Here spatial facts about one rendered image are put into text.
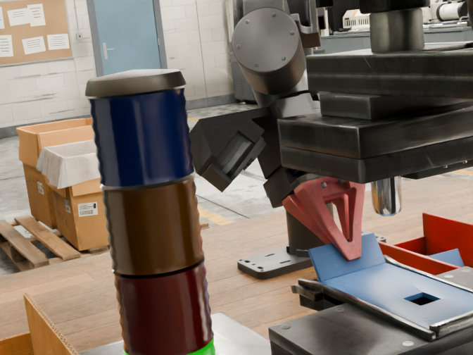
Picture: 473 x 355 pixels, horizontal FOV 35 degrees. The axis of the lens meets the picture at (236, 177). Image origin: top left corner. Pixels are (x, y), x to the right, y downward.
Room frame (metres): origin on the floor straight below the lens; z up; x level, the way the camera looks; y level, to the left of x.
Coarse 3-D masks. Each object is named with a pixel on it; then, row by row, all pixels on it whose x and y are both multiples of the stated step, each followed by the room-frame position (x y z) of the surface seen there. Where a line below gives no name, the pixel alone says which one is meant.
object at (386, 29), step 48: (384, 0) 0.52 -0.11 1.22; (384, 48) 0.53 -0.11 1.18; (432, 48) 0.51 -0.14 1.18; (336, 96) 0.53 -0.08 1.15; (384, 96) 0.50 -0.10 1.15; (432, 96) 0.46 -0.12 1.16; (288, 144) 0.54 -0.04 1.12; (336, 144) 0.49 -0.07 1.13; (384, 144) 0.47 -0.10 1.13; (432, 144) 0.49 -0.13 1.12; (384, 192) 0.48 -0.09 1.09
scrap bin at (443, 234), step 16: (432, 224) 0.90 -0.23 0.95; (448, 224) 0.87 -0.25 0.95; (464, 224) 0.85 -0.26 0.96; (416, 240) 0.91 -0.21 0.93; (432, 240) 0.90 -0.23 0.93; (448, 240) 0.87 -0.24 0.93; (464, 240) 0.85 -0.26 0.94; (400, 256) 0.78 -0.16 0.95; (416, 256) 0.75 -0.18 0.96; (464, 256) 0.85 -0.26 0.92; (432, 272) 0.73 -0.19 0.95
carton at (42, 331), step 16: (32, 304) 0.70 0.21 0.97; (32, 320) 0.71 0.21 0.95; (48, 320) 0.65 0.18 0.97; (16, 336) 0.72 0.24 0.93; (32, 336) 0.72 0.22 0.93; (48, 336) 0.65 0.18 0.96; (0, 352) 0.72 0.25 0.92; (16, 352) 0.72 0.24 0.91; (32, 352) 0.73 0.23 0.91; (48, 352) 0.66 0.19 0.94; (64, 352) 0.59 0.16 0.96
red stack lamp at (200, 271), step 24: (120, 288) 0.29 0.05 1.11; (144, 288) 0.28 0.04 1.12; (168, 288) 0.28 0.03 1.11; (192, 288) 0.29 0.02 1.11; (120, 312) 0.29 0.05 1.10; (144, 312) 0.28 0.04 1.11; (168, 312) 0.28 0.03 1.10; (192, 312) 0.28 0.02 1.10; (144, 336) 0.28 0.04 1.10; (168, 336) 0.28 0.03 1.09; (192, 336) 0.28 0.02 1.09
